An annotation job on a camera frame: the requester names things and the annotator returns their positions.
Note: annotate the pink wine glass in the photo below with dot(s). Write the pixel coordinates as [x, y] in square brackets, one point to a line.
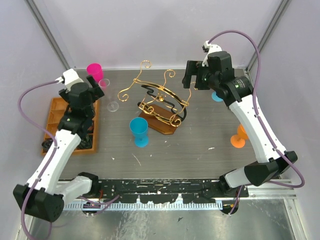
[96, 71]

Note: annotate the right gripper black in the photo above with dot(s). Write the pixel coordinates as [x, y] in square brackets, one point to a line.
[193, 68]

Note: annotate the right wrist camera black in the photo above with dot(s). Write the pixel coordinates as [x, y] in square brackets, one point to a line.
[218, 61]

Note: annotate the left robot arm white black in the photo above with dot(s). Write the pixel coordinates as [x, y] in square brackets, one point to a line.
[40, 196]

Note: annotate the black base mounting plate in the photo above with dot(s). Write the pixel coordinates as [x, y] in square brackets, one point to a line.
[160, 191]

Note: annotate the wooden compartment tray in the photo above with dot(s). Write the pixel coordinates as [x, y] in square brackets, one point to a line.
[56, 112]

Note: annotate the aluminium front rail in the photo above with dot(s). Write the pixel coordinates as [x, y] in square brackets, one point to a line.
[267, 191]

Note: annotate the gold wire wine glass rack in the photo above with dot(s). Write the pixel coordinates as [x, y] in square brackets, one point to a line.
[163, 109]

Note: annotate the blue wine glass front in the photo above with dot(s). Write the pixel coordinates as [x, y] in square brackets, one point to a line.
[139, 129]

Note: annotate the rolled green patterned tie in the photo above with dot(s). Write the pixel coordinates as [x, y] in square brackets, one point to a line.
[46, 144]

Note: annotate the clear wine glass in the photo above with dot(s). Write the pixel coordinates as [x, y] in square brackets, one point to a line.
[112, 104]

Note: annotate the light blue wine glass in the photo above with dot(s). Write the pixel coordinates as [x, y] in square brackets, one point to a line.
[215, 97]

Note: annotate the orange wine glass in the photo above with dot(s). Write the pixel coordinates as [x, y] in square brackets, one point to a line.
[239, 140]

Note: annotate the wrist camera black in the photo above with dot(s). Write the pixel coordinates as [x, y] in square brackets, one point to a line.
[72, 80]
[218, 61]

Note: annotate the rolled dark floral tie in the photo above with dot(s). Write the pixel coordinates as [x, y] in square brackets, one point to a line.
[86, 142]

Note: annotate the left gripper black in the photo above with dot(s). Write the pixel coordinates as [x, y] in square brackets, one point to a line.
[97, 91]

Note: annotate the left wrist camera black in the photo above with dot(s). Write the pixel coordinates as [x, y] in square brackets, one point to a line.
[72, 80]

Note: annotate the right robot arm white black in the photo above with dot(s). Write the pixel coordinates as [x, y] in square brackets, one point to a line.
[272, 158]

